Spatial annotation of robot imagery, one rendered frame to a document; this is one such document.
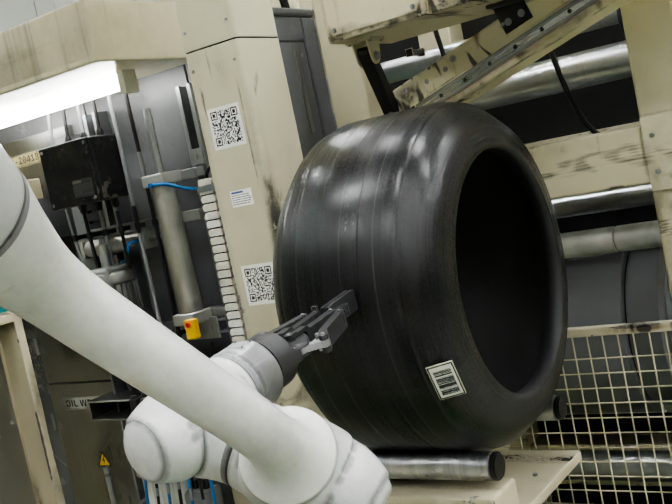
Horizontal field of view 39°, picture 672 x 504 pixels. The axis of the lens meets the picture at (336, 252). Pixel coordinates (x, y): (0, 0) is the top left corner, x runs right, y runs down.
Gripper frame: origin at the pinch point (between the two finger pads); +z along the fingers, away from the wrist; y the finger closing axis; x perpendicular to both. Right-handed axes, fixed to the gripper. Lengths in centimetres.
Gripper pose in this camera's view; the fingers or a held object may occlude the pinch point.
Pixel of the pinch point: (339, 308)
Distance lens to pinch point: 132.3
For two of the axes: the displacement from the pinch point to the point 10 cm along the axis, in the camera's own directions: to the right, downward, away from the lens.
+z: 5.1, -3.3, 8.0
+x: 2.8, 9.4, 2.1
